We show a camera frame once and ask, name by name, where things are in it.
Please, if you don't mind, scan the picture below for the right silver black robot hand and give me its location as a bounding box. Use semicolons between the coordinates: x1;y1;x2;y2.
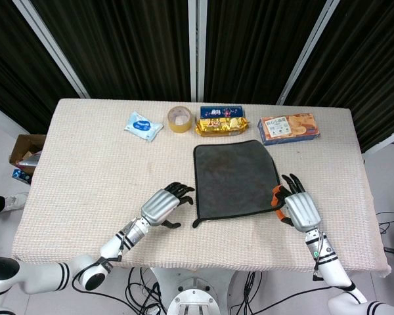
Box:
269;173;322;234

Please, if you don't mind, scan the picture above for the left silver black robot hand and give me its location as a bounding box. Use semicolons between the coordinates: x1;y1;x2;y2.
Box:
139;182;196;229

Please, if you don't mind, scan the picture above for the dark grey green cloth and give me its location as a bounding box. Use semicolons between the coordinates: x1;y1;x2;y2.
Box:
192;139;282;230

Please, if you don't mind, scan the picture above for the beige woven tablecloth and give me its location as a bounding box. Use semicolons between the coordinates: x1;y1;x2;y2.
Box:
12;98;392;278

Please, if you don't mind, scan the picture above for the blue white wet wipes pack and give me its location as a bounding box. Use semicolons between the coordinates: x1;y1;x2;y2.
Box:
123;110;164;142

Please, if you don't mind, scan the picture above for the yellow tape roll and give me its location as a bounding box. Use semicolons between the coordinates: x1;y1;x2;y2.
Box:
167;106;194;134

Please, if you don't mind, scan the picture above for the orange cookie box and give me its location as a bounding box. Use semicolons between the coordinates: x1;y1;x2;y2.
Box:
257;112;322;146

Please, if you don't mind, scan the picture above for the gold snack packet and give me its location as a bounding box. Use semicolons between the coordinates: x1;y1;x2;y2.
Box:
194;117;251;137

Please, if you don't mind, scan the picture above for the blue snack box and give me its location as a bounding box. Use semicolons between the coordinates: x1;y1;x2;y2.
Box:
200;105;247;119

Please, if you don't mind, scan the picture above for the silver foil bag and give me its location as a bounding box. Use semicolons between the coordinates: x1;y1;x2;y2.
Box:
16;152;41;170

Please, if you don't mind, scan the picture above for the small blue box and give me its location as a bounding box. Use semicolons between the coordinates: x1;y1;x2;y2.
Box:
12;169;32;185

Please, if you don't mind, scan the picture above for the white shoe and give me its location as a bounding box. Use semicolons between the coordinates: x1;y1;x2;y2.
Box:
3;192;29;211

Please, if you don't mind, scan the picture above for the brown cardboard box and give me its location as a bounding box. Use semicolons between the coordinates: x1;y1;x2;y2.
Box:
9;133;47;165

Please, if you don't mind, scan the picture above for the black curtain panel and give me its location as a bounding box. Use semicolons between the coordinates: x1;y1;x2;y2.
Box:
31;0;193;101
284;0;394;154
203;0;330;104
0;0;81;135

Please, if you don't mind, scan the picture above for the black floor cable bundle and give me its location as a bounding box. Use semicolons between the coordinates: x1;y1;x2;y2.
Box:
127;266;169;315
229;270;264;315
376;209;394;234

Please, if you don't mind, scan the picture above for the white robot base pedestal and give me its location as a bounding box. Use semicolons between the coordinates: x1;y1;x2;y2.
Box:
150;267;237;315

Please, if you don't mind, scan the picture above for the grey metal frame post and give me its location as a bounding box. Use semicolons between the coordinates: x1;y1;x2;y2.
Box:
275;0;341;106
12;0;91;99
187;0;208;102

